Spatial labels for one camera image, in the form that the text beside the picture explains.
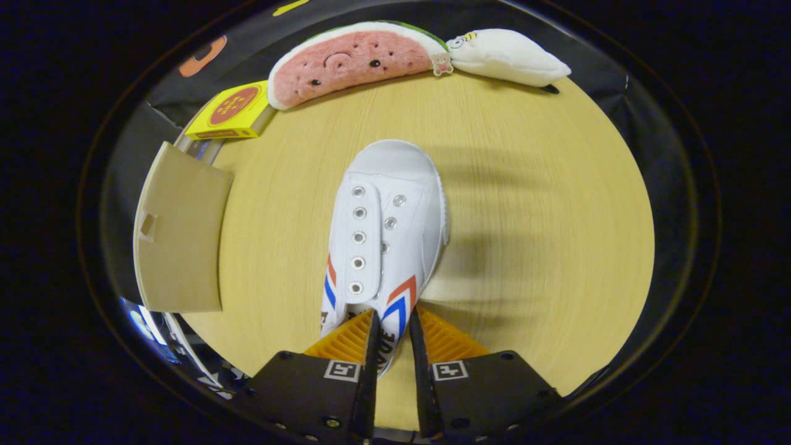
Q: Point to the glowing screen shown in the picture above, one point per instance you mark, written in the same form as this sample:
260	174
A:
145	327

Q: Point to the watermelon slice plush toy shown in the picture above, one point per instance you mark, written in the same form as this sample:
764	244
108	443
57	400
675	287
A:
352	62

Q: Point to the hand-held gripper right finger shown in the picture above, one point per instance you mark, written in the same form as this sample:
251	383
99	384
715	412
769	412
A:
423	389

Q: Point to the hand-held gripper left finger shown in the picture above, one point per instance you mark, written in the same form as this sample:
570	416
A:
371	383

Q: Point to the cream fabric storage box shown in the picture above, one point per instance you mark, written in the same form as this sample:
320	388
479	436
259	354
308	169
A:
185	247

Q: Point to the yellow box with red label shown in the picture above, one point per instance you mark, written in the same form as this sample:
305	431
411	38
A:
207	123

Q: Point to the white plush toy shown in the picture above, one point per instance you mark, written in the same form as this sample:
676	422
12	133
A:
507	55

